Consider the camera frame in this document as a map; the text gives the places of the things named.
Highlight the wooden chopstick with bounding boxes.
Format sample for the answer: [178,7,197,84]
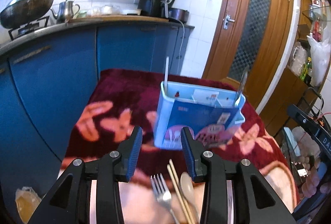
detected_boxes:
[169,159,195,224]
[167,164,192,223]

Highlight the white spoon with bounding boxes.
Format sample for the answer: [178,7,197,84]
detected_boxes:
[179,171,200,224]

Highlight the silver fork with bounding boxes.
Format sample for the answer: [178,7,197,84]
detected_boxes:
[150,174,180,224]

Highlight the yellow plastic bag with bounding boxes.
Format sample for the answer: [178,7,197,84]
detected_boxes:
[15,187,42,223]

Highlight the wooden shelf unit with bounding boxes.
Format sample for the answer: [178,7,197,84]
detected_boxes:
[260,0,330,137]

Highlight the white plastic bag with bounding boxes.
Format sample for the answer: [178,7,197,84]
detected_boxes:
[307,36,330,87]

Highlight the blue utensil organizer box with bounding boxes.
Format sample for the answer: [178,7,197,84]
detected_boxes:
[153,81,246,150]

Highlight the red floral blanket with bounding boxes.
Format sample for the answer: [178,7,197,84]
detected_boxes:
[61,69,299,223]

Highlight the blue base cabinets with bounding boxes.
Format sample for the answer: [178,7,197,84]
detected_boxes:
[1,21,193,219]

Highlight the wooden door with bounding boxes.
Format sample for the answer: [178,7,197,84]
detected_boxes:
[203,0,293,108]

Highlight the gas stove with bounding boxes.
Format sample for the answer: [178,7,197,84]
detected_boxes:
[8,16,49,41]

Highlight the rice cooker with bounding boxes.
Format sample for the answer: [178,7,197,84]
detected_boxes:
[163,0,190,24]

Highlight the steel kettle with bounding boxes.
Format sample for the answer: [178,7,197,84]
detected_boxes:
[50,0,80,24]

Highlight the wooden cutting board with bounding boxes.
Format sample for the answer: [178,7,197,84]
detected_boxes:
[69,15,169,23]

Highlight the large black wok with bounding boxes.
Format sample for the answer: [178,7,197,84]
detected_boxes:
[1,0,54,29]

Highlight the black air fryer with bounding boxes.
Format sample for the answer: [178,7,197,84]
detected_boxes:
[137,0,168,18]

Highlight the white power cable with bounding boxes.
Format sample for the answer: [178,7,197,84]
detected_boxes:
[175,18,186,73]

